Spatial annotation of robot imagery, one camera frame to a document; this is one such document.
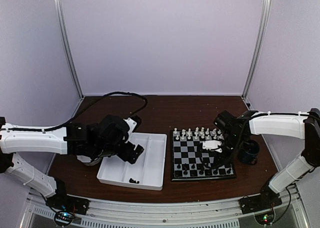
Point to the black and silver chessboard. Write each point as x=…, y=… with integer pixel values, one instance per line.
x=191, y=152

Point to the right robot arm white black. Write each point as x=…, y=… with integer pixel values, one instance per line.
x=302, y=125

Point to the white scalloped bowl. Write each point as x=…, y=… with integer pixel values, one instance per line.
x=88, y=161

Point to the aluminium front rail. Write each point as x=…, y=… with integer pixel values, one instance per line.
x=218, y=213

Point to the left aluminium frame post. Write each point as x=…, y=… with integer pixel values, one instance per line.
x=67, y=48

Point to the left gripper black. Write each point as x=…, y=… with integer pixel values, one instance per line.
x=125, y=155

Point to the aluminium frame post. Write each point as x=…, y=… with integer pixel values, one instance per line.
x=67, y=48
x=264, y=18

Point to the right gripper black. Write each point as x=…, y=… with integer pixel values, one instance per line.
x=224, y=159

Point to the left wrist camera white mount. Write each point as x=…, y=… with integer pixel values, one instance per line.
x=133, y=122

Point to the right aluminium frame post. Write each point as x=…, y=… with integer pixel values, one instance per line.
x=264, y=18

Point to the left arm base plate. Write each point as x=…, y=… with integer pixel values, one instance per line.
x=68, y=203

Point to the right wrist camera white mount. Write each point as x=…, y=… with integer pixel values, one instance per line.
x=212, y=145

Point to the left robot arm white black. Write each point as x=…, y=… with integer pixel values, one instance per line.
x=89, y=142

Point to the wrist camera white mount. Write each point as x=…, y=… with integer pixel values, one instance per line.
x=133, y=122
x=212, y=145

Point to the white chess pieces row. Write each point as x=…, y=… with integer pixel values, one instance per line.
x=197, y=134

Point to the white plastic tray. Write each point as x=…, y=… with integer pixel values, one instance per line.
x=149, y=168

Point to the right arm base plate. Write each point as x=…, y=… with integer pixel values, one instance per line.
x=259, y=202

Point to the dark blue mug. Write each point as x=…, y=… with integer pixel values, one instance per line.
x=249, y=152

